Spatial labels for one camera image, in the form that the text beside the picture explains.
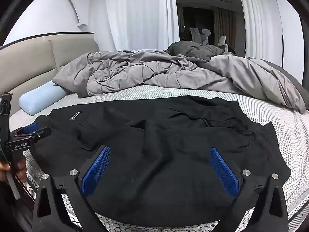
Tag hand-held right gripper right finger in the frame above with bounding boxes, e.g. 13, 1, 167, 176
208, 147, 289, 232

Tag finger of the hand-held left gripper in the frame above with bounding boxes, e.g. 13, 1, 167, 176
24, 127, 52, 141
15, 123, 40, 136

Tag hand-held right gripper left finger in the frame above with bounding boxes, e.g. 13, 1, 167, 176
32, 145, 112, 232

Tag black pants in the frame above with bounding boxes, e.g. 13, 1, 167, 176
28, 95, 291, 228

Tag person's left hand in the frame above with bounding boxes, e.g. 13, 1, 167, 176
0, 155, 27, 182

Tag light blue pillow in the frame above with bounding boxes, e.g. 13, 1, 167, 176
19, 82, 67, 116

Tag beige padded headboard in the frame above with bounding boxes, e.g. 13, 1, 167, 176
0, 32, 99, 116

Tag white patterned mattress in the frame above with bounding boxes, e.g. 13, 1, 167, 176
10, 84, 309, 232

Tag grey duvet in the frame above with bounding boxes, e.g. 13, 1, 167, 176
52, 51, 306, 113

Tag dark grey blanket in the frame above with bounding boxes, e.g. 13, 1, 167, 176
168, 41, 224, 61

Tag white office chair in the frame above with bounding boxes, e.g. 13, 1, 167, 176
218, 36, 230, 53

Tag beige curtain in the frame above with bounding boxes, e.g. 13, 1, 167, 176
214, 7, 236, 49

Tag white curtain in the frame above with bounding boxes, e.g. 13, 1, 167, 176
94, 0, 180, 52
235, 0, 282, 59

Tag grey strap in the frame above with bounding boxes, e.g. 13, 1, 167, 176
5, 169, 22, 200

